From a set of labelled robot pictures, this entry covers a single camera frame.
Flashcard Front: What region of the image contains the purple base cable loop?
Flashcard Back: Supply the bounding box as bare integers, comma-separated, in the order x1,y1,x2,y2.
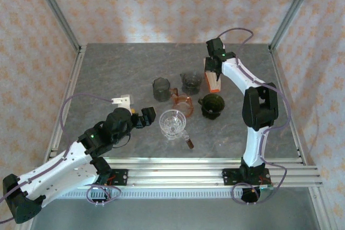
232,182,270,205
86,183,122,206

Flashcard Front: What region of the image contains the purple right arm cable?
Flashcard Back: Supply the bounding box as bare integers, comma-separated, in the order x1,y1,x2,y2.
217,27,292,196

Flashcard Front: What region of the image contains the white slotted cable duct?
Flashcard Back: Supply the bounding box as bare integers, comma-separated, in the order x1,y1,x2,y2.
58,188,243,200

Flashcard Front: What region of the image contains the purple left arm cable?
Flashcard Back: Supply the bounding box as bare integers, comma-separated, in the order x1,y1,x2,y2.
0,93,114,222

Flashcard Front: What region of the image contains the aluminium frame post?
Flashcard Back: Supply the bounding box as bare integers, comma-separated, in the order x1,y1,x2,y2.
29,0,83,53
269,0,321,52

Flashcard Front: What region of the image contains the white orange filter box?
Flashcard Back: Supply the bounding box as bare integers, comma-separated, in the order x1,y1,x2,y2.
204,71,222,93

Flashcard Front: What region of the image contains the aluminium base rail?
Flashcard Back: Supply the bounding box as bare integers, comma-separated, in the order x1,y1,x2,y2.
33,156,323,187

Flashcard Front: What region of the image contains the grey faceted dripper wooden handle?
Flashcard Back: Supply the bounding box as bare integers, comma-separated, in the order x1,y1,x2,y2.
151,77,171,102

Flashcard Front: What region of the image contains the aluminium side rail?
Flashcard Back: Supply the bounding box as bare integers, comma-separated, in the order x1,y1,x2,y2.
43,46,87,161
269,48,308,165

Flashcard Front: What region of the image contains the aluminium lower frame rail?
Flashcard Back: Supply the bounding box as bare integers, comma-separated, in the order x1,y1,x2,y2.
308,186,336,230

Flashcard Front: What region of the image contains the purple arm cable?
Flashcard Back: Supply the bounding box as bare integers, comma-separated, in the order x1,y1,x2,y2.
0,93,114,222
217,27,292,196

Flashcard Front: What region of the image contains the orange transparent dripper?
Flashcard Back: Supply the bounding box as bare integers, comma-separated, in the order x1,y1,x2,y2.
169,87,195,118

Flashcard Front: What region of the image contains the dark green dripper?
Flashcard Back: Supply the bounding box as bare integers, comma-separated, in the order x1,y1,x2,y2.
198,93,225,120

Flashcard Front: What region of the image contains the clear glass dripper wooden handle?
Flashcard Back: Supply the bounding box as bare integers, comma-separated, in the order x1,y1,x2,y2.
158,109,195,150

